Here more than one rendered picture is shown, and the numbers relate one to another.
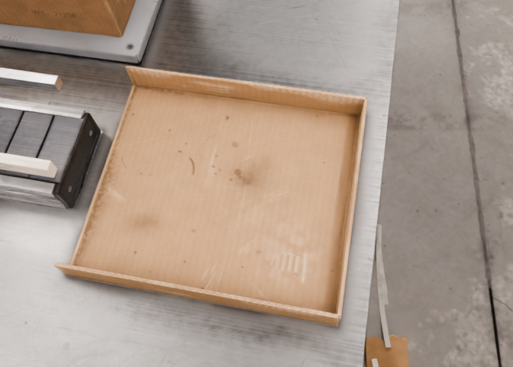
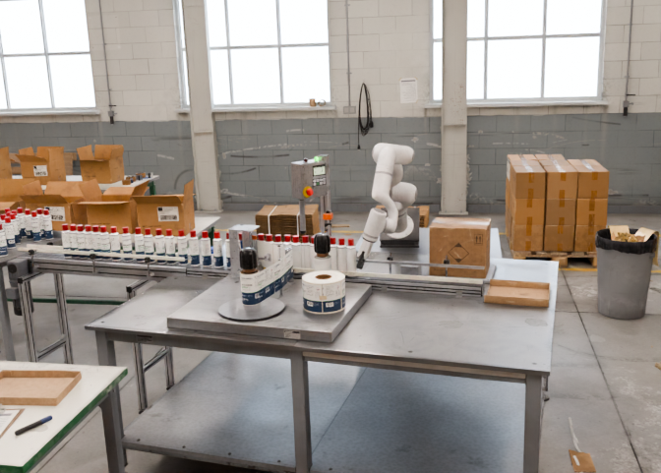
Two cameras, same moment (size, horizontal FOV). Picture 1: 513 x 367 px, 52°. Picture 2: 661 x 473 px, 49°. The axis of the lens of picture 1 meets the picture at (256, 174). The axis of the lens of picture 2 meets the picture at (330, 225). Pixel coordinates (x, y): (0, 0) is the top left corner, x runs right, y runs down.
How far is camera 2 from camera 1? 3.40 m
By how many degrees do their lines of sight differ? 51
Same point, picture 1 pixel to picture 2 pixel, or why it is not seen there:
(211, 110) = (510, 288)
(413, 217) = (587, 423)
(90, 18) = (479, 272)
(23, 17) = (459, 273)
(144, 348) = (506, 308)
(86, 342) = (492, 308)
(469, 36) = (609, 374)
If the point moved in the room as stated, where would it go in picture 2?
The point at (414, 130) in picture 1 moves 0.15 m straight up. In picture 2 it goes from (584, 399) to (585, 376)
